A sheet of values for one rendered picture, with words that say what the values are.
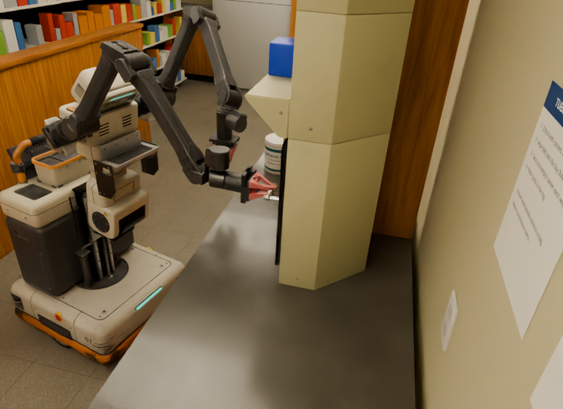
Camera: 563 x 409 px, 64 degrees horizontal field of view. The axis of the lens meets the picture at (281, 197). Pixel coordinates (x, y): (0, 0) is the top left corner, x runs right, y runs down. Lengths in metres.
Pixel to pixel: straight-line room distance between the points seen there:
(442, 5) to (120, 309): 1.84
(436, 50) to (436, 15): 0.10
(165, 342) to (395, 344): 0.59
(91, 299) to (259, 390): 1.44
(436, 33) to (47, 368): 2.21
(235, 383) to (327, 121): 0.66
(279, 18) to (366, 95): 5.03
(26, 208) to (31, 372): 0.82
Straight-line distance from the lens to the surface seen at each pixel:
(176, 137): 1.40
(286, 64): 1.28
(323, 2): 1.04
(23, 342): 2.73
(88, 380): 2.45
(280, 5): 6.11
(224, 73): 1.70
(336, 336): 1.25
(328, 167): 1.14
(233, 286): 1.37
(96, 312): 2.34
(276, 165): 1.96
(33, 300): 2.55
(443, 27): 1.42
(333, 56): 1.05
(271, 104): 1.11
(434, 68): 1.43
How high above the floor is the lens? 1.84
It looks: 30 degrees down
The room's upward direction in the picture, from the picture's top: 4 degrees clockwise
